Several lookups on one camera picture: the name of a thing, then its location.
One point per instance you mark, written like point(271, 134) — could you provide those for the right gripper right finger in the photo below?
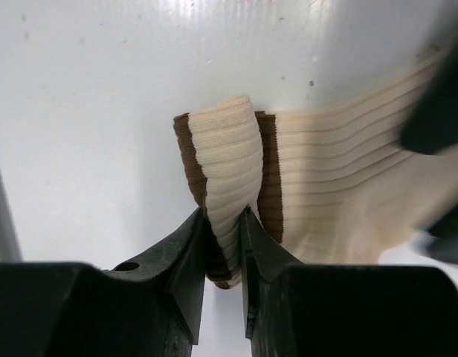
point(296, 309)

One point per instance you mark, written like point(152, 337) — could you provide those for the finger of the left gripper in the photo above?
point(432, 126)
point(443, 244)

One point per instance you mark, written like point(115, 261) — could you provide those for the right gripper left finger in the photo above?
point(149, 305)

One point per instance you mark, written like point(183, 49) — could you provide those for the cream brown striped sock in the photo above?
point(332, 186)

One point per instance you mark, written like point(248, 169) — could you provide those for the aluminium frame rail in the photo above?
point(9, 245)

